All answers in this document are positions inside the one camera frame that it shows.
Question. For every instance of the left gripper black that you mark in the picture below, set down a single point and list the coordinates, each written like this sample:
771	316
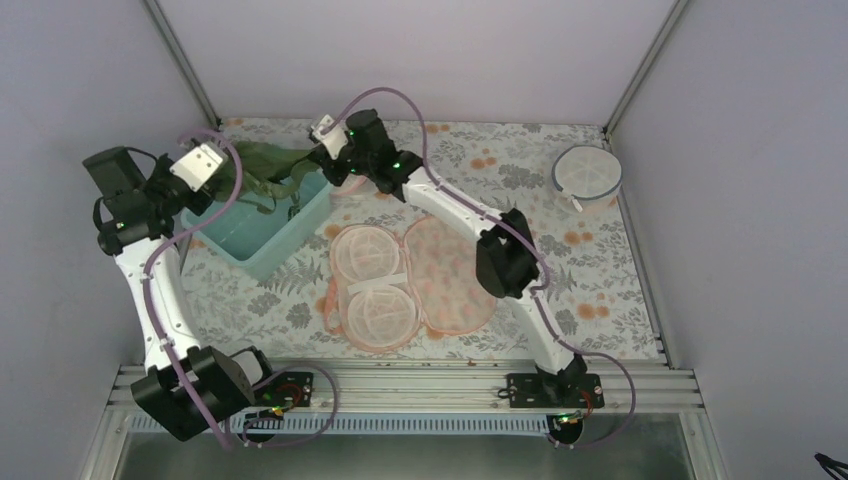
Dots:
200	206

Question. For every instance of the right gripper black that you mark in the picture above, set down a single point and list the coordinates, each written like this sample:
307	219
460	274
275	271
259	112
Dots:
321	156

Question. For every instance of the dark green bra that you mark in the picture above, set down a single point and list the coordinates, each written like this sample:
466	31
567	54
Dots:
271	174

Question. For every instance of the mint green plastic bin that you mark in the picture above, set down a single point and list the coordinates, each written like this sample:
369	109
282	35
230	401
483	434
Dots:
260	243

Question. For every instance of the floral mesh bra laundry bag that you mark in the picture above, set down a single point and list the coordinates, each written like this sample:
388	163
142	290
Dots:
385	287

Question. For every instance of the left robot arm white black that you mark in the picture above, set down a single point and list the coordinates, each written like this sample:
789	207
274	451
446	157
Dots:
187	387

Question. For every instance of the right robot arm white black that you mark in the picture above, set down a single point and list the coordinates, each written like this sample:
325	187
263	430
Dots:
507	263

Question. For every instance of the pink-trimmed white cylindrical laundry bag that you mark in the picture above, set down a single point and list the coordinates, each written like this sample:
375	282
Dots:
353	186

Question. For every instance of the grey-trimmed white cylindrical laundry bag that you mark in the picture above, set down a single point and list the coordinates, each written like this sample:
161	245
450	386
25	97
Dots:
585	179

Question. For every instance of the floral patterned table cloth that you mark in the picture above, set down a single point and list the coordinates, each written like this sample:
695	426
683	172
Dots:
595	293

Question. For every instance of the white wrist camera on right gripper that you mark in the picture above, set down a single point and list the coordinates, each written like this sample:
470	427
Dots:
327	132

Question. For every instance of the aluminium frame post left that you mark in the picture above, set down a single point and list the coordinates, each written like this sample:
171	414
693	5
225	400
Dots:
174	46

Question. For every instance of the aluminium frame post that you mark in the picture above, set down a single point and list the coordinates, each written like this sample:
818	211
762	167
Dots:
174	46
669	24

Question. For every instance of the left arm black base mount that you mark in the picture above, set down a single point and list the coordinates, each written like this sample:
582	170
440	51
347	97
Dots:
286	392

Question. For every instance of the aluminium frame post right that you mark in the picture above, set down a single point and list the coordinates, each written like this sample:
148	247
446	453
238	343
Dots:
669	24

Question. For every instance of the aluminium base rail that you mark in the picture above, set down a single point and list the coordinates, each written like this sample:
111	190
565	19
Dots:
432	420

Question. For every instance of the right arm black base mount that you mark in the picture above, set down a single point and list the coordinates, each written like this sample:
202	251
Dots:
543	397

